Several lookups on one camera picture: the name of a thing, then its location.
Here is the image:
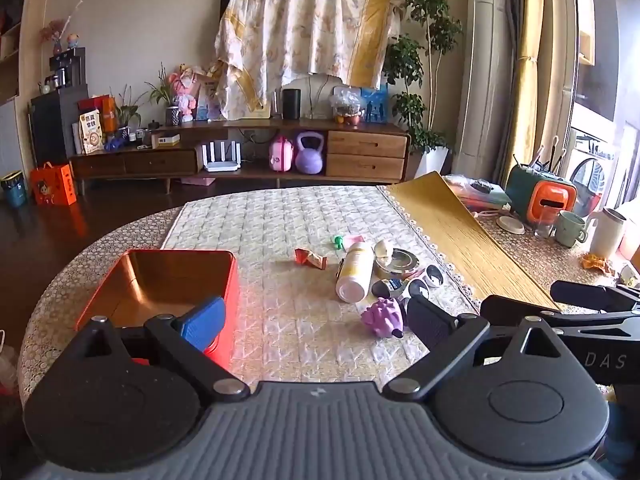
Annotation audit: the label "green mug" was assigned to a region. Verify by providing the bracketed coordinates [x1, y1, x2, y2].
[554, 210, 590, 248]

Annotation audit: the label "white router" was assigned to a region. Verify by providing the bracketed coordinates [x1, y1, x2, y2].
[201, 141, 242, 173]

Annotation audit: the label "teal trash bin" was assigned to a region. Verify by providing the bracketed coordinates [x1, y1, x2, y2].
[0, 170, 27, 208]

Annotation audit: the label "potted tree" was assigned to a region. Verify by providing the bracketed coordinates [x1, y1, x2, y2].
[382, 0, 463, 181]

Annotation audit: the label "red tin box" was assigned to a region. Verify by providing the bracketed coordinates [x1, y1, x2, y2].
[75, 249, 240, 378]

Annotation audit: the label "wooden tv cabinet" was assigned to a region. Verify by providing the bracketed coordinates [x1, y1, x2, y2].
[70, 119, 411, 196]

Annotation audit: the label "orange gift bag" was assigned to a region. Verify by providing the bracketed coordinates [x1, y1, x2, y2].
[30, 161, 78, 207]

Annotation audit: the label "blue picture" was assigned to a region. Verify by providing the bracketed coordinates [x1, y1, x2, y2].
[361, 85, 390, 125]

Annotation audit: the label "black mini fridge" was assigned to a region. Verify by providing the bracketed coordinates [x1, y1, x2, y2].
[27, 85, 91, 166]

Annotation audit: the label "small potted plant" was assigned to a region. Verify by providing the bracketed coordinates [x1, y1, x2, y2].
[110, 85, 147, 131]

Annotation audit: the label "dried flower vase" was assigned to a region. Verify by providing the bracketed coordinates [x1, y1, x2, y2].
[40, 0, 83, 56]

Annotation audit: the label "white sunglasses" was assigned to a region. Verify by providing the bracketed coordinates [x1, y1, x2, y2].
[397, 262, 446, 306]

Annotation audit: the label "black white computer mouse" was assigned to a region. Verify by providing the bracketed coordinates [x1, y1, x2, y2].
[371, 277, 408, 302]

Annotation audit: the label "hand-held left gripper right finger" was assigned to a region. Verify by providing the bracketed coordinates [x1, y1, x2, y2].
[382, 297, 568, 393]

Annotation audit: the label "black coffee machine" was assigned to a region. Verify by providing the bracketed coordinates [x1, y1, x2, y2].
[44, 47, 87, 92]

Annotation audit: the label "yellow wood-pattern mat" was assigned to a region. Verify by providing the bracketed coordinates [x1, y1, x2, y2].
[382, 171, 566, 311]

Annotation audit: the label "cereal box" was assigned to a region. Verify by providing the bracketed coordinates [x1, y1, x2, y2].
[79, 109, 107, 155]

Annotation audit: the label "red gift bags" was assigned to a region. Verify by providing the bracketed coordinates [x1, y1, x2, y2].
[77, 94, 118, 133]

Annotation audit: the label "orange crumpled wrapper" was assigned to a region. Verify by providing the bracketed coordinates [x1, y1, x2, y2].
[580, 252, 616, 276]

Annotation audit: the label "pile of plastic folders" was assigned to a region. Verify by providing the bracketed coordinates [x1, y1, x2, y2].
[442, 174, 511, 213]

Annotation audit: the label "washing machine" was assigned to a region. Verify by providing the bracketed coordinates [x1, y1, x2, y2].
[570, 127, 626, 216]

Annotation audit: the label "white yellow bottle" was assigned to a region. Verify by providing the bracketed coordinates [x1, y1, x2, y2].
[335, 241, 375, 303]

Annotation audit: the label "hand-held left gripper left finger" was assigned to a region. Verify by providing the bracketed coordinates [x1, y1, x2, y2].
[62, 296, 251, 403]

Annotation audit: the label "pink doll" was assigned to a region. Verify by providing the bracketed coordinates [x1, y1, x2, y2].
[168, 64, 201, 123]

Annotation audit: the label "floral cloth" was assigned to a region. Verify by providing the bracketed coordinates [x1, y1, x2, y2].
[214, 0, 403, 121]

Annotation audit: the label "quilted cream table mat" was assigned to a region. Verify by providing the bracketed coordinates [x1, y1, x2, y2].
[160, 186, 483, 396]

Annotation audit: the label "pink toy case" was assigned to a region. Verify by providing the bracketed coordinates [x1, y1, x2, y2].
[269, 135, 295, 173]

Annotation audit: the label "green orange utensil holder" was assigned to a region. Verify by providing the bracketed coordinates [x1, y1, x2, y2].
[506, 162, 578, 228]

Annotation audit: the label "purple spiky ball toy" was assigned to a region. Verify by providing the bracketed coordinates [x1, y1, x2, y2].
[361, 297, 408, 337]

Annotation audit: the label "white tower air conditioner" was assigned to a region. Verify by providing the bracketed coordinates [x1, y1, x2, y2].
[452, 0, 516, 181]

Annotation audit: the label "bag of fruit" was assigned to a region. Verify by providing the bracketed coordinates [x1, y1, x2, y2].
[330, 92, 363, 127]

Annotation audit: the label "potted orchid plant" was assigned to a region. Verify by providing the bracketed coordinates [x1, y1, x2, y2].
[145, 62, 183, 127]

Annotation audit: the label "purple kettlebell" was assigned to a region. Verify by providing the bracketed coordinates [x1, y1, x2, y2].
[295, 131, 327, 176]

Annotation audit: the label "glass cup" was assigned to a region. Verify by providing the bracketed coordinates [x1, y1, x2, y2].
[532, 210, 556, 240]

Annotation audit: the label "black television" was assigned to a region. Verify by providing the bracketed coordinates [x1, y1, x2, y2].
[220, 0, 243, 36]

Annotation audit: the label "white tumbler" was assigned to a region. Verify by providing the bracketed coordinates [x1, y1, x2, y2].
[589, 207, 627, 260]

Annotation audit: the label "wooden shelf cabinet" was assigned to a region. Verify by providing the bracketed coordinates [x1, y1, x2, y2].
[0, 0, 51, 106]

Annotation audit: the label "black speaker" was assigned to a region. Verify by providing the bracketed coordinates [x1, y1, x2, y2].
[282, 88, 302, 121]

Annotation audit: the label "red snack wrapper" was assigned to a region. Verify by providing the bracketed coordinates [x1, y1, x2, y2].
[293, 248, 328, 269]

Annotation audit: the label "blue toy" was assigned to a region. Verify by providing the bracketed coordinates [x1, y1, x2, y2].
[104, 127, 130, 153]

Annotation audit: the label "yellow curtain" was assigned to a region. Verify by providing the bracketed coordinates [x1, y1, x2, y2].
[510, 0, 576, 176]

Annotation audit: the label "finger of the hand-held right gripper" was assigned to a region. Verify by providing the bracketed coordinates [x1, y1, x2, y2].
[550, 281, 640, 311]
[480, 294, 640, 336]

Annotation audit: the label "round metal tin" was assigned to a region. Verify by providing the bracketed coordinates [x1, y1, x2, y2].
[375, 247, 426, 280]

